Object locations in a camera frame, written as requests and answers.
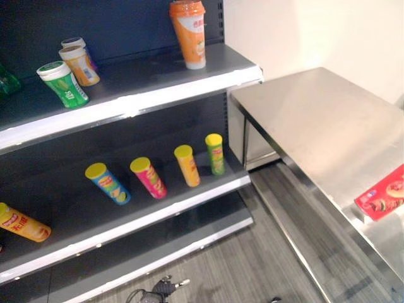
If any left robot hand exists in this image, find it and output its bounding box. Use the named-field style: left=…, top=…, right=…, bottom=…
left=151, top=275, right=191, bottom=298

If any pink chips can yellow lid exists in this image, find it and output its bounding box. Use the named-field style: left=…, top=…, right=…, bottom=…
left=129, top=157, right=168, bottom=199

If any blue chips can yellow lid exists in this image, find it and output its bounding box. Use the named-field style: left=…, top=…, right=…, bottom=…
left=84, top=162, right=132, bottom=206

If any orange chips can yellow lid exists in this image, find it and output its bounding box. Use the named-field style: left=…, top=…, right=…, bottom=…
left=174, top=144, right=201, bottom=188

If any green chips can yellow lid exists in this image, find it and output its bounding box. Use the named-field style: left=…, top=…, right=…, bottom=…
left=205, top=133, right=226, bottom=177

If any large yellow chips can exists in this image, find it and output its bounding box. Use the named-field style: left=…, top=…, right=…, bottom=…
left=0, top=202, right=52, bottom=243

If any dark metal shelf unit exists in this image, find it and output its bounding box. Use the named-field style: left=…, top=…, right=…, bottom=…
left=0, top=0, right=264, bottom=303

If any stainless steel table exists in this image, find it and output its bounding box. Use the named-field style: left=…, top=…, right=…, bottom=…
left=228, top=66, right=404, bottom=303

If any green gum bottle white lid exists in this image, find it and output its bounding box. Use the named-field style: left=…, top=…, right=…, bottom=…
left=36, top=61, right=90, bottom=110

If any red biscuit box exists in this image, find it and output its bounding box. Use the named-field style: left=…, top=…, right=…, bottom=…
left=353, top=163, right=404, bottom=223

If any orange gum bottle white lid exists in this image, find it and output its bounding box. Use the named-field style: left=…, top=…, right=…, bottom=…
left=58, top=45, right=101, bottom=88

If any orange milk tea cup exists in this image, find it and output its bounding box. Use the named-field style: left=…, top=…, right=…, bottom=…
left=169, top=0, right=207, bottom=70

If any green plastic drink bottle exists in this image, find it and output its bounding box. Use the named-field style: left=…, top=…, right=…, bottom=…
left=0, top=61, right=22, bottom=97

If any purple gum bottle white lid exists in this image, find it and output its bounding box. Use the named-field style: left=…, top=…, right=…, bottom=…
left=60, top=37, right=98, bottom=71

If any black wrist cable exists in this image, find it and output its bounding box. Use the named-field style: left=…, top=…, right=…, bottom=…
left=126, top=288, right=158, bottom=303

